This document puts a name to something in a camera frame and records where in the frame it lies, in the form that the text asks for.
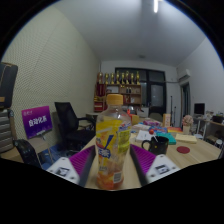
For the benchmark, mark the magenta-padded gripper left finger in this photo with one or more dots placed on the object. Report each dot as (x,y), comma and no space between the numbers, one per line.
(75,165)

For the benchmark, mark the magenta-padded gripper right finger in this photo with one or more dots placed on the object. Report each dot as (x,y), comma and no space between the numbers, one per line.
(150,166)

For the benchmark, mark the yellow-labelled orange drink bottle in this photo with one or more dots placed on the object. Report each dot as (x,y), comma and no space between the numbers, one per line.
(112,143)

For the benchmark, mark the black dotted mug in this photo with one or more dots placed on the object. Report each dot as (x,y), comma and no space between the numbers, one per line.
(158,146)

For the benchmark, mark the white paper sheet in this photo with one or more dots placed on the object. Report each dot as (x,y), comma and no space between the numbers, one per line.
(143,136)

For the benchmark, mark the red lollipop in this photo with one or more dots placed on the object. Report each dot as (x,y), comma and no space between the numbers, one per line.
(151,131)

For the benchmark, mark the flat round red coaster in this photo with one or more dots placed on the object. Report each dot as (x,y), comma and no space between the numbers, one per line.
(183,149)

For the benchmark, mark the black office chair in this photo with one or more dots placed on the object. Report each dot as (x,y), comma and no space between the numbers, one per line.
(68,121)

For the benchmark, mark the orange red book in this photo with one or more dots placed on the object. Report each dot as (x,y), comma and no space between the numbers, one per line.
(175,129)

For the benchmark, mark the pale yellow envelope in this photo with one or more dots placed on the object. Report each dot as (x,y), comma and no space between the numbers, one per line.
(186,138)

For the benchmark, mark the yellow gift box red ribbon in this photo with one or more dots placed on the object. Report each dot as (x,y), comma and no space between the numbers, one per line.
(135,120)

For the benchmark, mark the pale orange carton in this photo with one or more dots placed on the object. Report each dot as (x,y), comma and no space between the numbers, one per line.
(166,120)

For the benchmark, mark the purple sign board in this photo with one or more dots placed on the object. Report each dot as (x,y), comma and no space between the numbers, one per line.
(36,121)

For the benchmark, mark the pink flowers in pot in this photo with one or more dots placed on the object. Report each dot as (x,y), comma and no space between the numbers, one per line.
(187,121)

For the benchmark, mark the wooden side desk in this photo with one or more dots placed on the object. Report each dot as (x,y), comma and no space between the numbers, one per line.
(213,128)

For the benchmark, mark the black computer monitor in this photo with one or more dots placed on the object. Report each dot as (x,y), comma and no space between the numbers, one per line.
(199,108)

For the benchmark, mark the wooden shelf unit with trophies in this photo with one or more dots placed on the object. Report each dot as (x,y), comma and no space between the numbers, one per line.
(131,91)

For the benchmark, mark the white wall air conditioner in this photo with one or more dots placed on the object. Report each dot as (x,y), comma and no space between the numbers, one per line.
(184,74)

